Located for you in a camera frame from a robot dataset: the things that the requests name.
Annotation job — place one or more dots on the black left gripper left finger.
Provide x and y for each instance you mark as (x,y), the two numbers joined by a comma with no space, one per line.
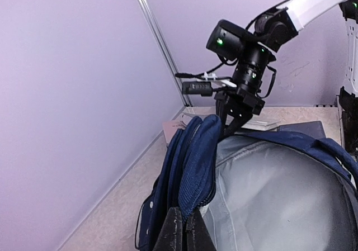
(172,234)

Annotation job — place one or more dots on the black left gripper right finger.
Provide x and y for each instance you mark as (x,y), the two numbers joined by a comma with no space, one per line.
(197,235)

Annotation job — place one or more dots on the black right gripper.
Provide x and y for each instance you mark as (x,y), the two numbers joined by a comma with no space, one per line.
(240,105)

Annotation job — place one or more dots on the navy blue student backpack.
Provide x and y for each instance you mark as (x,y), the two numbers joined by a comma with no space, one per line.
(266,190)

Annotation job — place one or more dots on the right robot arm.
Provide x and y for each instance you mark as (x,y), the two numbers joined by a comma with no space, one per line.
(251,53)

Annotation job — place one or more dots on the white book with photo cover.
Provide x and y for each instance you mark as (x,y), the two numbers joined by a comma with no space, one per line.
(260,123)

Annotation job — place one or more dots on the pink booklet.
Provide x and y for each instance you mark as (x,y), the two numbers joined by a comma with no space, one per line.
(170,127)

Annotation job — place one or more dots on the dark blue notebook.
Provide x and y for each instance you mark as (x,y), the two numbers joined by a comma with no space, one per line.
(314,128)

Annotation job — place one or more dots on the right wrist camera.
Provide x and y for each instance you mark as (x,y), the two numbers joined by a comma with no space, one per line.
(203,89)

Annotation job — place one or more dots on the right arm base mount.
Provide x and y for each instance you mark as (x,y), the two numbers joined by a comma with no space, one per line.
(348,102)

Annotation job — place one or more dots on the aluminium corner post right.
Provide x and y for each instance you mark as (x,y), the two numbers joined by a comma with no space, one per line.
(164,49)

